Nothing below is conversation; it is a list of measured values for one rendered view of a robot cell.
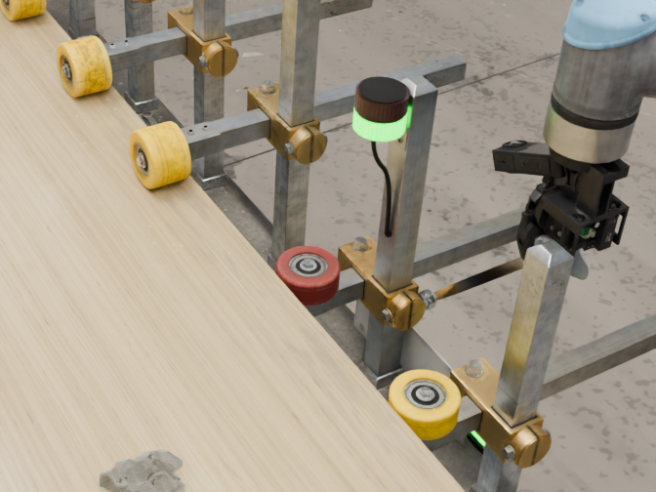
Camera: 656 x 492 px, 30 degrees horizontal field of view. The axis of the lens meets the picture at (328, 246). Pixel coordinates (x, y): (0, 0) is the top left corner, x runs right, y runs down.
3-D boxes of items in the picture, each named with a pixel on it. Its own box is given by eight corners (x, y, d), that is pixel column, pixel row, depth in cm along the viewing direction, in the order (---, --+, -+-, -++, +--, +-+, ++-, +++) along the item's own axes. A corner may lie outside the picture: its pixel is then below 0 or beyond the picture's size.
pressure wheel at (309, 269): (313, 302, 163) (318, 234, 156) (346, 338, 158) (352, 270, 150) (261, 320, 159) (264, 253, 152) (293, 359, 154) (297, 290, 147)
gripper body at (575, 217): (567, 269, 131) (589, 178, 123) (516, 225, 136) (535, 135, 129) (620, 248, 134) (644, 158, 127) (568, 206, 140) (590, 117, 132)
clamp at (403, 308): (366, 264, 166) (369, 234, 163) (424, 324, 157) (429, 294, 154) (331, 276, 163) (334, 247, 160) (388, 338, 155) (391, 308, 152)
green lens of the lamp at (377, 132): (386, 106, 141) (388, 90, 140) (415, 133, 138) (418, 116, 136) (342, 119, 139) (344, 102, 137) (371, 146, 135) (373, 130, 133)
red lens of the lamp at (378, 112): (388, 88, 140) (389, 71, 138) (418, 114, 136) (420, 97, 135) (344, 101, 137) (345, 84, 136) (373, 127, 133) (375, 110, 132)
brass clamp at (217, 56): (199, 31, 192) (199, 2, 188) (241, 72, 183) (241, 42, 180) (163, 40, 189) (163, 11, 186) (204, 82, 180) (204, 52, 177)
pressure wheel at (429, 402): (385, 429, 146) (394, 359, 139) (451, 440, 145) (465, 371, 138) (376, 479, 140) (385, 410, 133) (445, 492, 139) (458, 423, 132)
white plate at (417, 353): (356, 323, 174) (362, 270, 168) (467, 445, 158) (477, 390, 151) (353, 325, 174) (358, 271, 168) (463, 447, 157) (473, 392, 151)
